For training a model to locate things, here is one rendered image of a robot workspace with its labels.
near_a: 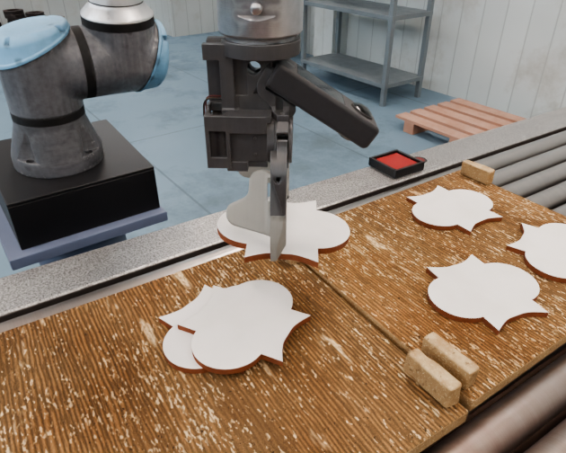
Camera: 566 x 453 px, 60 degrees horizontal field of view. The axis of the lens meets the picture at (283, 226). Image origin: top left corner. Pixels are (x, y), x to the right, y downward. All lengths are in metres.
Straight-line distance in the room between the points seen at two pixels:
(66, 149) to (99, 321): 0.38
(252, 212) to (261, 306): 0.13
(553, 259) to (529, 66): 3.67
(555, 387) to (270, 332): 0.30
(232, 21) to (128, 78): 0.48
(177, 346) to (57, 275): 0.26
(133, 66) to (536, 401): 0.74
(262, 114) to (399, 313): 0.29
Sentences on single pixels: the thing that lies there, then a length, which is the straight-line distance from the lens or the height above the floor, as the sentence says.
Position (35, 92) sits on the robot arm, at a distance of 0.87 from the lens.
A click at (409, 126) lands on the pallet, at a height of 0.06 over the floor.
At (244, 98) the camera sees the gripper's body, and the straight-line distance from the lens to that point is 0.47.
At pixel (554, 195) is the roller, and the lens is 0.99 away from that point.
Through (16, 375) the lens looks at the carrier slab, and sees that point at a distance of 0.58.
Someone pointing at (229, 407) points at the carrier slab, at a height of 0.94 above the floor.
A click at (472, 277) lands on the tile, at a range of 0.67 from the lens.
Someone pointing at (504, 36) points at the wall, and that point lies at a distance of 4.45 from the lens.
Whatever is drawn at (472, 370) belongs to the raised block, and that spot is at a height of 0.96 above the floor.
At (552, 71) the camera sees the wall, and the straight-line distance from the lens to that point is 4.28.
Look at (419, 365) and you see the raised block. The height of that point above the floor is 0.96.
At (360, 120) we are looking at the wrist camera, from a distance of 0.47.
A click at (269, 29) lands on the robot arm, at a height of 1.25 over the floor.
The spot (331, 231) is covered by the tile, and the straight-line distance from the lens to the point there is 0.54.
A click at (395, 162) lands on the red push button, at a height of 0.93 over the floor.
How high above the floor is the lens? 1.33
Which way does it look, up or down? 32 degrees down
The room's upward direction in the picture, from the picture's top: straight up
